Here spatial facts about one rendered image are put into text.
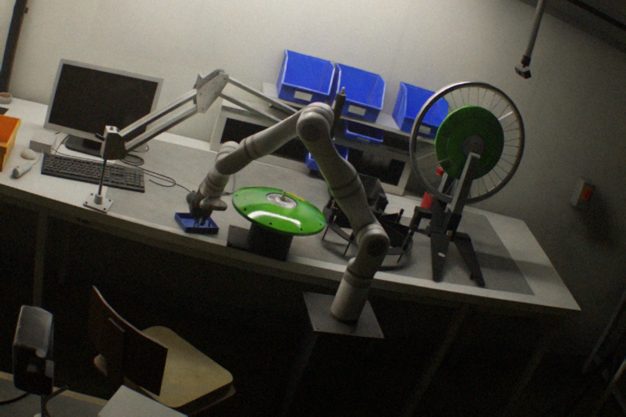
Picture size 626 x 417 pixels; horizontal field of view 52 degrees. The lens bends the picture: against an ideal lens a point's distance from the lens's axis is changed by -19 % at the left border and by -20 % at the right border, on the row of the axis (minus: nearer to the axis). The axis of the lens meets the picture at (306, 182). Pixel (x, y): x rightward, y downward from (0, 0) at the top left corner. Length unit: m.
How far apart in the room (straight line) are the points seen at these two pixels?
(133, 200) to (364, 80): 1.23
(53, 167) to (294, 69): 1.22
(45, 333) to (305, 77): 2.30
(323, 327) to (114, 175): 0.96
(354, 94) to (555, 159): 1.15
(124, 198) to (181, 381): 0.73
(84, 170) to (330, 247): 0.96
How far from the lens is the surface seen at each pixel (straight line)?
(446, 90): 2.83
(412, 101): 3.41
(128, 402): 1.59
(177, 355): 2.41
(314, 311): 2.44
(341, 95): 2.65
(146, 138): 2.47
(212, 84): 2.45
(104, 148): 2.45
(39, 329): 1.27
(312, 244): 2.72
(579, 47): 3.68
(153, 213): 2.60
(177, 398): 2.23
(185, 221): 2.60
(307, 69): 3.30
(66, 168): 2.73
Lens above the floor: 2.07
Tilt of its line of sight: 21 degrees down
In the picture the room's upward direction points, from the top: 18 degrees clockwise
